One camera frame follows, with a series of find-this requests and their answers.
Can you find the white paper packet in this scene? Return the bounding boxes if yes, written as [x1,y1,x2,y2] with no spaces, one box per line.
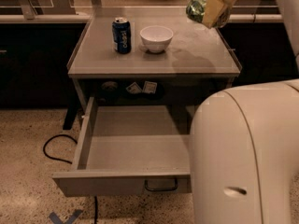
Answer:
[143,81,157,94]
[126,82,142,94]

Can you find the dark round object in shelf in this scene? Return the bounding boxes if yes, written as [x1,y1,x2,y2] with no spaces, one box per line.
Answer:
[101,81,119,97]

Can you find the grey open top drawer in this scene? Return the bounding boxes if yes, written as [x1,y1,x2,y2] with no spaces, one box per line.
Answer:
[53,97,192,196]

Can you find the grey cabinet table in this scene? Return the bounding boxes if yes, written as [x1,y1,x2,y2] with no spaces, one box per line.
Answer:
[66,6,243,112]

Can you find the black cable under drawer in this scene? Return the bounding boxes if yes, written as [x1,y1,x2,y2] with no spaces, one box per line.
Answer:
[93,196,99,224]

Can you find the white paper packet right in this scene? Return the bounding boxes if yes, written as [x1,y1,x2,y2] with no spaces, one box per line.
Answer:
[143,81,157,94]

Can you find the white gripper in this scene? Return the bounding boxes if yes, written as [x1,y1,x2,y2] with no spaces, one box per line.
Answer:
[202,0,236,28]

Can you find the black floor cable left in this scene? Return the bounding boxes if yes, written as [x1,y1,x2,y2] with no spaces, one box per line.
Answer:
[42,133,78,165]

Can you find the green soda can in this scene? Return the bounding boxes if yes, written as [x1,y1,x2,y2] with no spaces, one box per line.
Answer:
[185,0,232,29]

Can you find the metal drawer handle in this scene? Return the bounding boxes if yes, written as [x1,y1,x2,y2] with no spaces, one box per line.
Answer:
[144,178,178,192]

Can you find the white paper packet left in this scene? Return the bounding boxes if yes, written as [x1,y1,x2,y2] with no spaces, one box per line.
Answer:
[126,82,142,94]

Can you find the blue Pepsi can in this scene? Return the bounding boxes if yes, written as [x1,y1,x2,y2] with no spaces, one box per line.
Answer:
[112,17,132,54]

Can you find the white ceramic bowl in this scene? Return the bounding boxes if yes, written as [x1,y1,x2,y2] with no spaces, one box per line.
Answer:
[139,25,174,53]

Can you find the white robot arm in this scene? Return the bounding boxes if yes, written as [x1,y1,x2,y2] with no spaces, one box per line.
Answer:
[189,0,299,224]

